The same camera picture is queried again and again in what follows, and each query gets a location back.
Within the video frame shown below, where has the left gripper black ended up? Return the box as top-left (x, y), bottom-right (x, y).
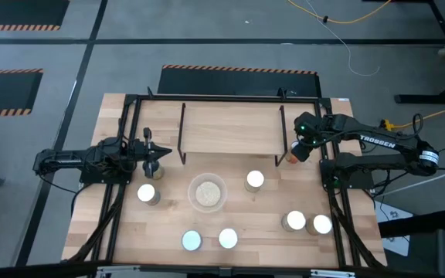
top-left (131, 127), bottom-right (173, 178)

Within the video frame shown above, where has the tin can peaches label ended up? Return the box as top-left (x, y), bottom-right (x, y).
top-left (284, 140), bottom-right (299, 164)

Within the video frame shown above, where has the tin can carrots label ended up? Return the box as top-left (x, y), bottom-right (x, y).
top-left (243, 169), bottom-right (266, 194)

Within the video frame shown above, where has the tin can blue berries label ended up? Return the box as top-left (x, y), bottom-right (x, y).
top-left (181, 229), bottom-right (203, 253)

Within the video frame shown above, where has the tin can pineapple label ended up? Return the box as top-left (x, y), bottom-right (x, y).
top-left (306, 214), bottom-right (334, 236)

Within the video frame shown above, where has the tin can red green label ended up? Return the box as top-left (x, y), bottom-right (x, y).
top-left (218, 227), bottom-right (239, 250)

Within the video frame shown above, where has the tin can tan label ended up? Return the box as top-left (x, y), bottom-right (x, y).
top-left (136, 183), bottom-right (161, 207)

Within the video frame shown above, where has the white plastic bowl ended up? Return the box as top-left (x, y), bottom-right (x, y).
top-left (187, 172), bottom-right (229, 214)

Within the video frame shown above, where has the beige grainy bowl filling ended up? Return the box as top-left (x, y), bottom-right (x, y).
top-left (195, 181), bottom-right (222, 208)

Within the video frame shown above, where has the black mat orange striped edge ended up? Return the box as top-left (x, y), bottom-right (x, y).
top-left (156, 64), bottom-right (322, 98)
top-left (0, 68), bottom-right (44, 118)
top-left (0, 0), bottom-right (71, 32)

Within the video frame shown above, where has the tin can pale yellow label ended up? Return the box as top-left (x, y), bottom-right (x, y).
top-left (280, 210), bottom-right (307, 232)

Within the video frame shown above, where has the black stand foot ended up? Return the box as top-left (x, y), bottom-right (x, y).
top-left (377, 209), bottom-right (445, 239)

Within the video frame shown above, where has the white paper sheet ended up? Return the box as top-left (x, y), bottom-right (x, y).
top-left (375, 199), bottom-right (413, 258)

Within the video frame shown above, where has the wooden shelf black metal frame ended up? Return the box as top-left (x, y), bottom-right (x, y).
top-left (176, 100), bottom-right (289, 167)

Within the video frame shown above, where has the thin white cable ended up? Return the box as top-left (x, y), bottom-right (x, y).
top-left (305, 0), bottom-right (381, 77)

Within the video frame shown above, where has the yellow cable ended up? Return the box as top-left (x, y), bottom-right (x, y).
top-left (287, 0), bottom-right (392, 25)
top-left (380, 99), bottom-right (445, 131)

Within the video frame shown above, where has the black aluminium rig frame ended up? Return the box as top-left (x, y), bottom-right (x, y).
top-left (60, 86), bottom-right (389, 278)

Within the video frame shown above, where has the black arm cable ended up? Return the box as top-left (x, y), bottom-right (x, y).
top-left (410, 112), bottom-right (426, 137)
top-left (36, 171), bottom-right (92, 209)

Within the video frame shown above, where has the black desk leg frame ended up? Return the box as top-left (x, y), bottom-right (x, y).
top-left (394, 57), bottom-right (445, 105)

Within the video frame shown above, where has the thick white cable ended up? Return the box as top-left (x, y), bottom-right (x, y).
top-left (372, 161), bottom-right (445, 198)

